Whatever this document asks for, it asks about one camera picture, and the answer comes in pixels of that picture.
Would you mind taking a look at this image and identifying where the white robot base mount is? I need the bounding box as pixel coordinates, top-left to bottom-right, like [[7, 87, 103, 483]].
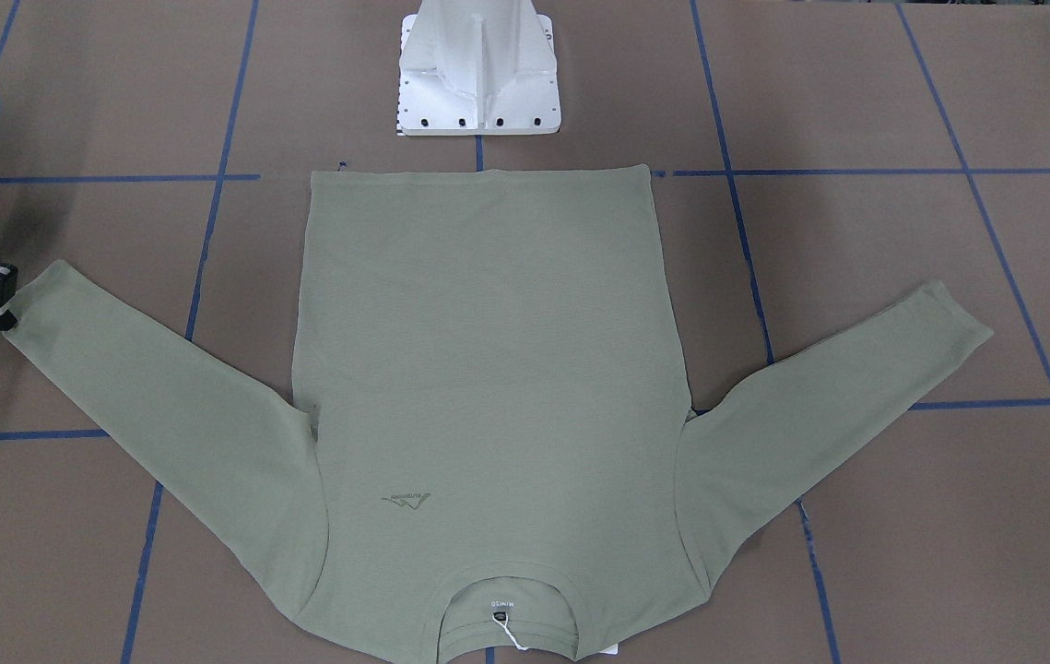
[[395, 1, 562, 137]]

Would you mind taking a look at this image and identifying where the white string hang tag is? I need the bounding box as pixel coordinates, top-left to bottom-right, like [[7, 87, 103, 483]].
[[492, 611, 529, 651]]

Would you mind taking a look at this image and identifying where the olive green long-sleeve shirt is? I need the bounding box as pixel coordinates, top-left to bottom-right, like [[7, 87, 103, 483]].
[[6, 165, 992, 663]]

